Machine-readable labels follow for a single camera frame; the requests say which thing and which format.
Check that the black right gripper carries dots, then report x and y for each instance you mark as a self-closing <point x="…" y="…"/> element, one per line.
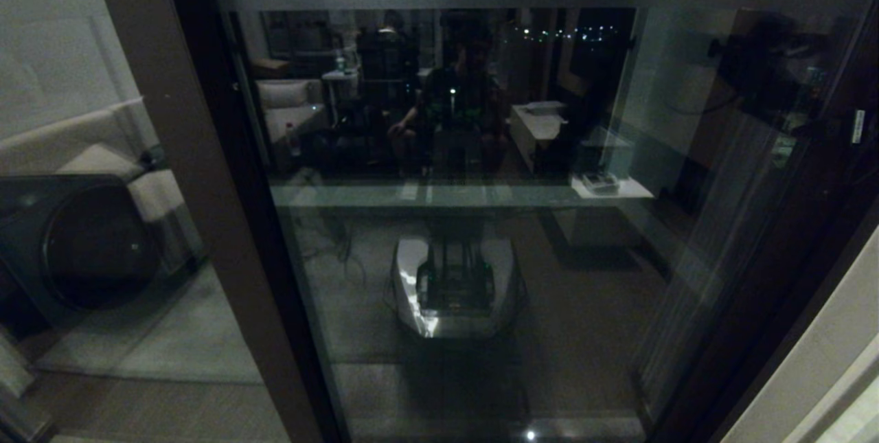
<point x="873" y="130"/>

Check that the brown framed fixed glass panel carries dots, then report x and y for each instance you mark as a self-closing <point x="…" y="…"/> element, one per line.
<point x="233" y="257"/>

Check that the brown framed sliding glass door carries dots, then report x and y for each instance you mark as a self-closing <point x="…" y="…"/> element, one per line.
<point x="748" y="305"/>

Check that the dark brown door jamb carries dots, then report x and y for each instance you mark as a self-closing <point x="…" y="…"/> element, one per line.
<point x="803" y="323"/>

